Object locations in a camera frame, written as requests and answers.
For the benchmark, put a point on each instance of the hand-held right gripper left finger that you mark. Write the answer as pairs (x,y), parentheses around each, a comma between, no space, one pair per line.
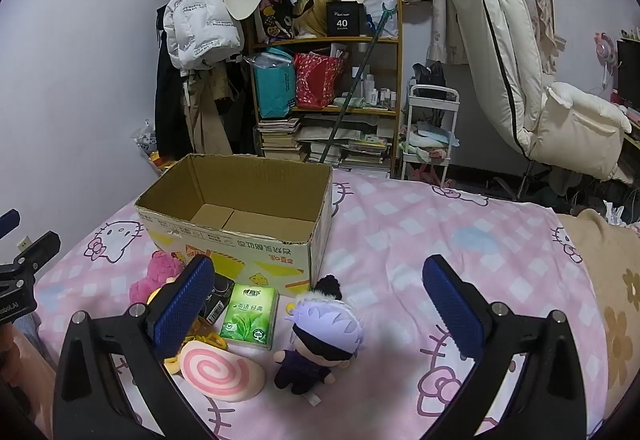
(185,307)

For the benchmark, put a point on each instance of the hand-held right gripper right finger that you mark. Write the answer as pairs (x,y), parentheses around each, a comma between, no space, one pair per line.
(450,307)

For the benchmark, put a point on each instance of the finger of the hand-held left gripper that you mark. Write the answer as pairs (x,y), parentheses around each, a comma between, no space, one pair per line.
(7,224)
(35,247)

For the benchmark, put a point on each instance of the small black box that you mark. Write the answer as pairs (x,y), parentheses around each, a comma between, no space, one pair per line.
(220,295)

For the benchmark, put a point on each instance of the yellow plush toy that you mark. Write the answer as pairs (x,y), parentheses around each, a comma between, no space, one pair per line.
(205,339)

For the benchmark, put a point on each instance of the pink fluffy plush toy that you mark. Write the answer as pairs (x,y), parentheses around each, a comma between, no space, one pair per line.
(155,275)

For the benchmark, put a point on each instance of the green tissue pack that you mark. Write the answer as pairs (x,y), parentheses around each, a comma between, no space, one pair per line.
(247,317)

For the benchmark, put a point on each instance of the pink swirl roll plush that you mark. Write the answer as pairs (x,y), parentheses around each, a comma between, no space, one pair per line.
(220,370)

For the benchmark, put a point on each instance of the printed cardboard box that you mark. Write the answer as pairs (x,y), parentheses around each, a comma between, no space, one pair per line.
(280,260)

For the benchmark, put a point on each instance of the plush doll with pale hair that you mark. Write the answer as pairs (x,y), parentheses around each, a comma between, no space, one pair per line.
(325,327)

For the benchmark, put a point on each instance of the pink cartoon cat bedsheet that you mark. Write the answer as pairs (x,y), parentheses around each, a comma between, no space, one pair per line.
(400,240)

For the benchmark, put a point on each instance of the clear plastic bag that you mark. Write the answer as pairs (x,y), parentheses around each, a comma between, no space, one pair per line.
(145,137)

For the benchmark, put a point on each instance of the beige flower blanket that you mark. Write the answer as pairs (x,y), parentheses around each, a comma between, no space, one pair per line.
(610,270)

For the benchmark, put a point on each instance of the white trolley cart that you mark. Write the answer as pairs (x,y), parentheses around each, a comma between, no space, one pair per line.
(452,129)

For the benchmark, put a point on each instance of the beige hanging trousers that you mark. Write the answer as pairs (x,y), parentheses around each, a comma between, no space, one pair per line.
(205,119)

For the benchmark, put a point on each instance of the stack of books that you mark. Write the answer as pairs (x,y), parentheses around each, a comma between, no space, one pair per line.
(280,137)

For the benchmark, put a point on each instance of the black hanging coat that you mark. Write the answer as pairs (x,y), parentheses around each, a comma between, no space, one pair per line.
(167,94)

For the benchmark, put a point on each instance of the row of small bottles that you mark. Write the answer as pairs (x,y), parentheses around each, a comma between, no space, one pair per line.
(377,94)

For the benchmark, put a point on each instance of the teal mop pole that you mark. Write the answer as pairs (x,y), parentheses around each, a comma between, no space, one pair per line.
(350,94)

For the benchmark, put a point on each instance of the teal shopping bag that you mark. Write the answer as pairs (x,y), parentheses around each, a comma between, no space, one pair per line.
(272,87)

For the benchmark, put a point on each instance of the red patterned bag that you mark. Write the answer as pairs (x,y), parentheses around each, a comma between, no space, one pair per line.
(315,82)

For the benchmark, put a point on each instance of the wooden shelf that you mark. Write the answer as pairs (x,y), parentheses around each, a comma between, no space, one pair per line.
(385,39)

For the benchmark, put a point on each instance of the black monitor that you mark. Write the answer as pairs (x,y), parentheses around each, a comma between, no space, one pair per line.
(629,74)

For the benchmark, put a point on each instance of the pink desk fan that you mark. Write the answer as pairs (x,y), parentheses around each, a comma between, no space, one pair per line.
(606,52)

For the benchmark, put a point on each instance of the black patterned tote bag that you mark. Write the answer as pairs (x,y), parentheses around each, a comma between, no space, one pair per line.
(275,17)

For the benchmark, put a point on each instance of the black box with white print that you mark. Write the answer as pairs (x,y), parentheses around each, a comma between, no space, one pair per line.
(345,19)

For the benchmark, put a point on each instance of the yellow bag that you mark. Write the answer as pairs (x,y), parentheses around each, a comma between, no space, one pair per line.
(312,14)

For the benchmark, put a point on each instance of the white wall outlet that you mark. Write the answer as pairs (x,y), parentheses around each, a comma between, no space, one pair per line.
(23,243)

